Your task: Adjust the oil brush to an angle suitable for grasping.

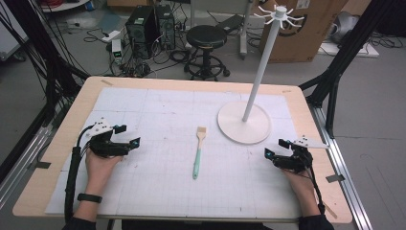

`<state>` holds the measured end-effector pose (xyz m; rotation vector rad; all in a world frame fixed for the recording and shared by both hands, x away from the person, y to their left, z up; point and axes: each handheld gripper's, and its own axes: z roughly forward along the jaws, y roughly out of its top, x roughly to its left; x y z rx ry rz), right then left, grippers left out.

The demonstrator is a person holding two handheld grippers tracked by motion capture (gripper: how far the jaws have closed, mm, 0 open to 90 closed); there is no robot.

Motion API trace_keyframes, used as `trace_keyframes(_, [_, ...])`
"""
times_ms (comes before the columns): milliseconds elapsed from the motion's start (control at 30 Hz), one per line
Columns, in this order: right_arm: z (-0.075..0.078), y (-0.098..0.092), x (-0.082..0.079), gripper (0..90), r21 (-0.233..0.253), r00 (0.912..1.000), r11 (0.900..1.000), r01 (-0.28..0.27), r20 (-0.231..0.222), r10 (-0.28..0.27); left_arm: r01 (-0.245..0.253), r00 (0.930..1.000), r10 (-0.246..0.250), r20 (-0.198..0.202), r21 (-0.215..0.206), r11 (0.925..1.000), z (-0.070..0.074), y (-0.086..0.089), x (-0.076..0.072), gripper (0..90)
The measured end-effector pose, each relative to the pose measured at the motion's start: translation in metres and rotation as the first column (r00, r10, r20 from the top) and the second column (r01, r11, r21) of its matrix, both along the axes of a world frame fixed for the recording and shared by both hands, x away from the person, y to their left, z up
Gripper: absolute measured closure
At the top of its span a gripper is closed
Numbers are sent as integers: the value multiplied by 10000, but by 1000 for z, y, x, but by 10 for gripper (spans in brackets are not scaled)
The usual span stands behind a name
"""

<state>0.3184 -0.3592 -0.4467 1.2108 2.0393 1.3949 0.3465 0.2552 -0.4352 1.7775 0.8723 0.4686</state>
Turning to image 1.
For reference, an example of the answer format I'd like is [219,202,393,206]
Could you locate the person's right hand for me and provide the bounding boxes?
[281,168,316,200]

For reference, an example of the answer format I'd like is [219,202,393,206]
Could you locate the person's left hand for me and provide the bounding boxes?
[83,148,124,196]

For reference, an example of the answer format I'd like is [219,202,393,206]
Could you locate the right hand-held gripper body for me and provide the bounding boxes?
[272,136,330,174]

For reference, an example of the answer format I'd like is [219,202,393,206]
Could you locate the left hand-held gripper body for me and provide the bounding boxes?
[85,117,132,158]

